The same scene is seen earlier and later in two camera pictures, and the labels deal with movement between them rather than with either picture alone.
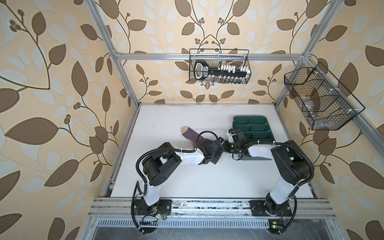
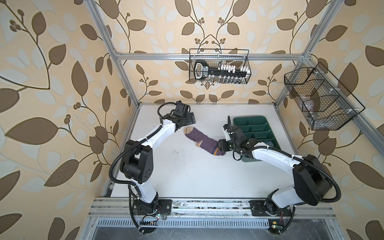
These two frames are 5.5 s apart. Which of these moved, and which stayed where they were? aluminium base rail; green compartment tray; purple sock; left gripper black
Moved: left gripper black
Stayed: purple sock; green compartment tray; aluminium base rail
